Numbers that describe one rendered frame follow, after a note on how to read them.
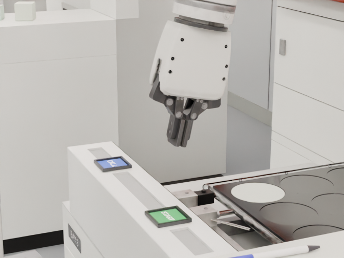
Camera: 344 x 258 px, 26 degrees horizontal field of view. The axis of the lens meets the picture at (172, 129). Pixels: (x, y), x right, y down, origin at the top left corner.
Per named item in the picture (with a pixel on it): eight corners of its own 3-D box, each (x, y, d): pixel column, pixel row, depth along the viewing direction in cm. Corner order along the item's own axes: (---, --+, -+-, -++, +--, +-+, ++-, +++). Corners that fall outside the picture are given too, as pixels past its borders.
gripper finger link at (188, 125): (201, 98, 107) (192, 143, 108) (181, 95, 105) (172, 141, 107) (211, 103, 104) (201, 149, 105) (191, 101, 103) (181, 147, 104)
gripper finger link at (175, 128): (180, 95, 105) (171, 141, 107) (159, 93, 104) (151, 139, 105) (190, 101, 103) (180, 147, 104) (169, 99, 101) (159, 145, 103)
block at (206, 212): (209, 218, 134) (209, 202, 133) (217, 226, 131) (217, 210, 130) (167, 226, 131) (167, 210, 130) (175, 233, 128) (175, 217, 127)
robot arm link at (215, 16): (221, 2, 107) (217, 23, 107) (165, -8, 103) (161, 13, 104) (250, 9, 99) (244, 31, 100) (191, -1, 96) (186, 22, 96)
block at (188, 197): (190, 202, 141) (190, 188, 140) (197, 209, 138) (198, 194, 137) (150, 209, 138) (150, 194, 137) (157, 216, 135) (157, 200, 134)
